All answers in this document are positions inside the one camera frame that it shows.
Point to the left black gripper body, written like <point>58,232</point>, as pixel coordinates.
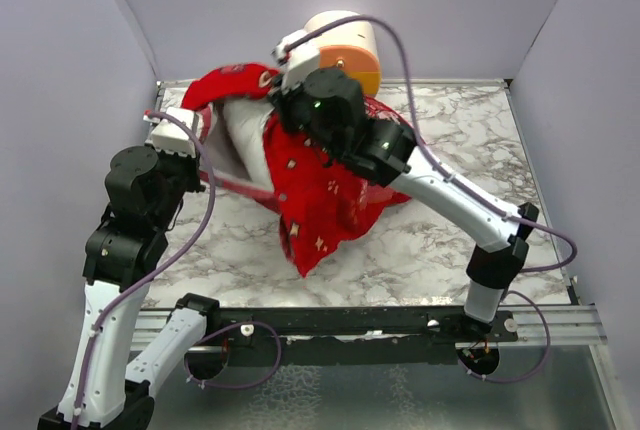
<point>183,175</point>

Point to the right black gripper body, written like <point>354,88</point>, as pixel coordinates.
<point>294,113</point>

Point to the white pillow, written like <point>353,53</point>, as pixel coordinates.
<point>235,142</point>

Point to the red printed pillowcase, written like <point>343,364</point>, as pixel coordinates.
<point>319,205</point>

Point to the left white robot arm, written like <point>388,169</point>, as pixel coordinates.
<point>108,389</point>

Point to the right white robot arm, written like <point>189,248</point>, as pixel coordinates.
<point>329,108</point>

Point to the white cylindrical drawer cabinet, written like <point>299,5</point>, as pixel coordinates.
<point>352,48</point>

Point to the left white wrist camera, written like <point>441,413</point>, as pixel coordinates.
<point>164,135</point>

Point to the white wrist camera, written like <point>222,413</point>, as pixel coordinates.
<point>296,63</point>
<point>164,135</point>

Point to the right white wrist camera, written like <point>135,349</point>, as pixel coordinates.
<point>296,63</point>

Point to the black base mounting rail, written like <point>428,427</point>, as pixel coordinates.
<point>314,336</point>

